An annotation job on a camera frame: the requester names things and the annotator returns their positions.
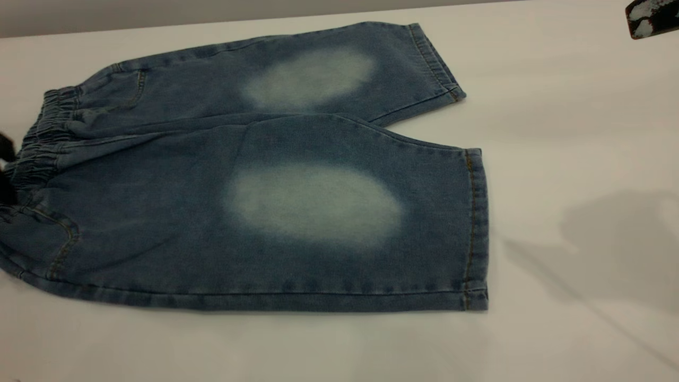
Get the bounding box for blue denim jeans with print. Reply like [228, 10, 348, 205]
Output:
[0, 21, 490, 312]

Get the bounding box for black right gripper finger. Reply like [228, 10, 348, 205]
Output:
[625, 0, 679, 40]

